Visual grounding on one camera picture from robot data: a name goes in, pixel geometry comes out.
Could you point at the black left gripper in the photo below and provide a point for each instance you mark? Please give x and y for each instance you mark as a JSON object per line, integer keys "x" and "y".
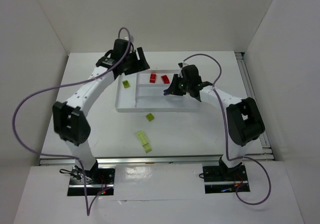
{"x": 135, "y": 62}

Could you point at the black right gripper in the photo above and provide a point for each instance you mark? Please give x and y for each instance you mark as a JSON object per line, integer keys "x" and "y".
{"x": 178, "y": 85}

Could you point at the red curved lego brick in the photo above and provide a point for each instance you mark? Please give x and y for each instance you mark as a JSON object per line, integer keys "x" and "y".
{"x": 165, "y": 79}

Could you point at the lime green curved lego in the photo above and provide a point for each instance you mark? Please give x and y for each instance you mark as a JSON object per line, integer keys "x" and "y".
{"x": 125, "y": 84}

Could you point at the red lego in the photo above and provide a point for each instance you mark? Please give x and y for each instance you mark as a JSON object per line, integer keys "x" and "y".
{"x": 152, "y": 78}

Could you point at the lime green square lego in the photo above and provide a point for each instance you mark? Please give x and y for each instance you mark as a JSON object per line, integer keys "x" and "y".
{"x": 150, "y": 117}

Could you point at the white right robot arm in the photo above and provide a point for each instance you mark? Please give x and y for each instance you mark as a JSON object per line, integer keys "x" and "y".
{"x": 241, "y": 118}

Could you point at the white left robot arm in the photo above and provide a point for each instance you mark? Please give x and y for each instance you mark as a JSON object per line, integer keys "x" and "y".
{"x": 70, "y": 116}

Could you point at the white compartment tray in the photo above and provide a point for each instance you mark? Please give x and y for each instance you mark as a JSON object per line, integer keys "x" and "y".
{"x": 143, "y": 96}

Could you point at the pale green long lego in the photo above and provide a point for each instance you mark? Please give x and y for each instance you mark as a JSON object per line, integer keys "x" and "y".
{"x": 144, "y": 141}

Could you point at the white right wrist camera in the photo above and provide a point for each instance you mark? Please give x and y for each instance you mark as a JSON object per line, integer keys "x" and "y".
{"x": 182, "y": 65}

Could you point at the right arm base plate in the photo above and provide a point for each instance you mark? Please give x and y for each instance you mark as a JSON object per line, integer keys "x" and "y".
{"x": 216, "y": 182}

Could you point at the aluminium rail front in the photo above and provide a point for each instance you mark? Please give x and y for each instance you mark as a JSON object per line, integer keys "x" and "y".
{"x": 136, "y": 160}

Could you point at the aluminium rail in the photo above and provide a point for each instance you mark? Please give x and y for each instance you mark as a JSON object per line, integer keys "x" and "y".
{"x": 250, "y": 92}
{"x": 136, "y": 160}

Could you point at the aluminium rail right side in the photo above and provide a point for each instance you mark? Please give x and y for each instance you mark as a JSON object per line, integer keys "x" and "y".
{"x": 250, "y": 92}

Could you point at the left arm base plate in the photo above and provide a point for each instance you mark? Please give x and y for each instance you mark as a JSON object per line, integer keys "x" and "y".
{"x": 103, "y": 180}

